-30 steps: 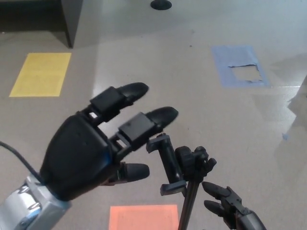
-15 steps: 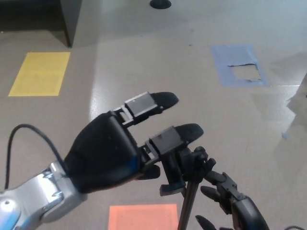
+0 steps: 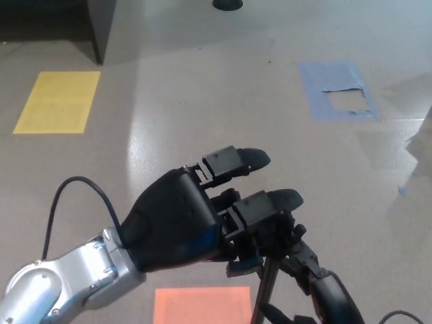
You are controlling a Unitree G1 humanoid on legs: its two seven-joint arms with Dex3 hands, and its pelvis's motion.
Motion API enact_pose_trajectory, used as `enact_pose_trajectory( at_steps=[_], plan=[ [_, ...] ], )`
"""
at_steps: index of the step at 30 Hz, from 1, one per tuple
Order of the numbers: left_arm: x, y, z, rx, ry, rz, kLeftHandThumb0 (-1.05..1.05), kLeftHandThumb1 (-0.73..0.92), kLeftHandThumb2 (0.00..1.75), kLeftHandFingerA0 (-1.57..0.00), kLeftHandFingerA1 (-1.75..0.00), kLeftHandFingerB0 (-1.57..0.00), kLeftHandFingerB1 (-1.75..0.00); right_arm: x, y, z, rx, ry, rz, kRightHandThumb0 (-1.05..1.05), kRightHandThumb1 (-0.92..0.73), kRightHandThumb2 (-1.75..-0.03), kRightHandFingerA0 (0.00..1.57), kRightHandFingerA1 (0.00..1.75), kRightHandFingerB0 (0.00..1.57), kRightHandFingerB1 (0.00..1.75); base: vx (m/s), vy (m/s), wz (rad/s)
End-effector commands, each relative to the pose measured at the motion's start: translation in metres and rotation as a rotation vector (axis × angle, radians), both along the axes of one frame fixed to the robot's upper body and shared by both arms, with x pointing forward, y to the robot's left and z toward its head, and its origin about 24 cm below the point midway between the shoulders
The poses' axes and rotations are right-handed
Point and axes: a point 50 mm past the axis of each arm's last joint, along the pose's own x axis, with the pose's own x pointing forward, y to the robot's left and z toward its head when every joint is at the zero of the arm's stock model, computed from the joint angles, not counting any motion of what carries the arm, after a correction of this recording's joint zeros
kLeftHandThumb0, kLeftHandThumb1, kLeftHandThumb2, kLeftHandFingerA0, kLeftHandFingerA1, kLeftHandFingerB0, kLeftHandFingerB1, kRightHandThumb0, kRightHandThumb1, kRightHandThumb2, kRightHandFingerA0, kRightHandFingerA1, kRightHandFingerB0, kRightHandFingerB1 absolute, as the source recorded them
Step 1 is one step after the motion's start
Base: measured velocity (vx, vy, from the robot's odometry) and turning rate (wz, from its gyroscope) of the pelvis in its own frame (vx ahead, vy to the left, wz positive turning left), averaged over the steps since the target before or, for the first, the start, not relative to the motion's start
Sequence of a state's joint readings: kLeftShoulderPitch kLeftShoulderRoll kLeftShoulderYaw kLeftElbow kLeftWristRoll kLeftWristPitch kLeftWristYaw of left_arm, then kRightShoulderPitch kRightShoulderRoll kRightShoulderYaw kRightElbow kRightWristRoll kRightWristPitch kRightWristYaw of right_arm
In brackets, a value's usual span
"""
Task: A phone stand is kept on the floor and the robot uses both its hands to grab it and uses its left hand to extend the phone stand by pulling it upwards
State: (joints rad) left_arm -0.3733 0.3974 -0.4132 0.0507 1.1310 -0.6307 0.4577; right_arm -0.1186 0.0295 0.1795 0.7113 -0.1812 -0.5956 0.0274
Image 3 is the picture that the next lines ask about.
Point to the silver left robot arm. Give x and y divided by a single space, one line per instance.
67 270

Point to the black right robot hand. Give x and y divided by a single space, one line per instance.
330 297

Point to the torn blue paper floor sheet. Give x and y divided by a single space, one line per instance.
317 84

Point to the dark desk side panel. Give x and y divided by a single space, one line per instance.
101 23

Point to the black tripod phone stand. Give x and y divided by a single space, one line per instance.
268 290

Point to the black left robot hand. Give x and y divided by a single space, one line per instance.
168 219

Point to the yellow paper floor sheet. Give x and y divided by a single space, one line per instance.
55 101

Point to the small blue tape scrap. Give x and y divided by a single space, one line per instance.
403 190

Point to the orange paper floor sheet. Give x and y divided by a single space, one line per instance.
202 305

